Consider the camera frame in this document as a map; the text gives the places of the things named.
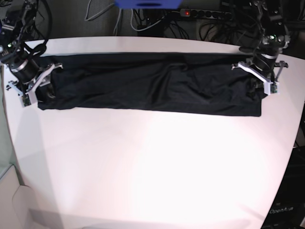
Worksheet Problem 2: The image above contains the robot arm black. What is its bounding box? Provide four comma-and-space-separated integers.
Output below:
0, 0, 63, 107
232, 0, 290, 95

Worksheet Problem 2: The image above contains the blue plastic box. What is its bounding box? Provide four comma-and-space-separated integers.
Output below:
114, 0, 182, 9

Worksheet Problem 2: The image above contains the dark navy long-sleeve T-shirt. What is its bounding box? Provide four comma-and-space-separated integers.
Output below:
35, 52, 265, 117

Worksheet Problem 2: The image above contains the black OpenArm control box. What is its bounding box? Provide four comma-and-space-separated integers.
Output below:
262, 146, 305, 229

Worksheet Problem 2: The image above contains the black power strip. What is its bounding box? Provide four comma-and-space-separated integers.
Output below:
178, 9, 232, 20

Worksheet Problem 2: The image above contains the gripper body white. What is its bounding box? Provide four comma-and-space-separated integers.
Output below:
6, 62, 63, 107
232, 60, 288, 95

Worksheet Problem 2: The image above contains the white cable on floor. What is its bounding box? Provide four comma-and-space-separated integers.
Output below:
112, 9, 165, 36

